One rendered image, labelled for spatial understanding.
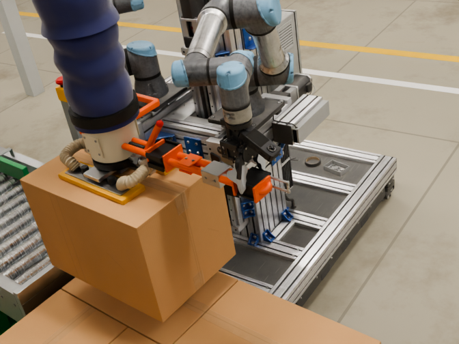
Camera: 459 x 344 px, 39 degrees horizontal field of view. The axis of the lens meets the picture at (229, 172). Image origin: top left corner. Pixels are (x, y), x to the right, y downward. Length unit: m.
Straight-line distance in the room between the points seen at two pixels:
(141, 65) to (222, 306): 1.05
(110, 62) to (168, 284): 0.74
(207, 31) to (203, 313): 1.03
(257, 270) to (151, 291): 0.99
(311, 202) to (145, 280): 1.50
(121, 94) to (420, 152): 2.51
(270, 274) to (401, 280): 0.66
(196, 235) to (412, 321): 1.24
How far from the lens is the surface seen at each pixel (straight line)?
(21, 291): 2.67
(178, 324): 2.39
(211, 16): 2.02
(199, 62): 1.77
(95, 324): 2.50
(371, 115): 4.62
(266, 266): 3.06
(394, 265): 3.33
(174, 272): 2.17
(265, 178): 1.79
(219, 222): 2.27
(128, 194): 2.10
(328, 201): 3.42
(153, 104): 2.36
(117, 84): 2.05
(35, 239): 3.03
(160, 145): 2.06
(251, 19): 2.07
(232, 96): 1.65
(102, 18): 1.97
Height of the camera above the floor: 2.20
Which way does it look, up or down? 32 degrees down
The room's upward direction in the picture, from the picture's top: 10 degrees counter-clockwise
